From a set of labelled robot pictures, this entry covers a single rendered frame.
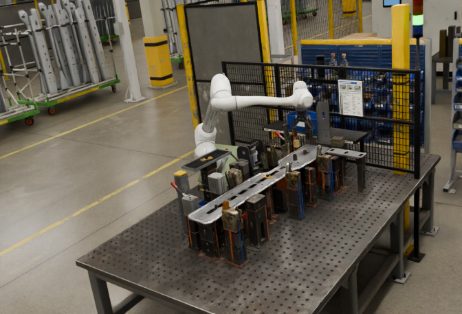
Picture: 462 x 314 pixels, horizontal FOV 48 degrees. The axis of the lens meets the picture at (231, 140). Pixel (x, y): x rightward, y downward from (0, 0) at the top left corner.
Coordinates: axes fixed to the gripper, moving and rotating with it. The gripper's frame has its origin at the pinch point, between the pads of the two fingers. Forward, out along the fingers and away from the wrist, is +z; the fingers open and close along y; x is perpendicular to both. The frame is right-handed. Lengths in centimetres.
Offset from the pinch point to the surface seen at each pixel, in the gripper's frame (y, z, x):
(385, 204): 62, 45, 5
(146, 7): -657, -55, 419
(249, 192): 4, 14, -72
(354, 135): 17.7, 11.9, 44.5
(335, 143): 12.6, 12.8, 23.4
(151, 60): -662, 57, 412
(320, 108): -0.5, -13.7, 26.7
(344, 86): 5, -24, 55
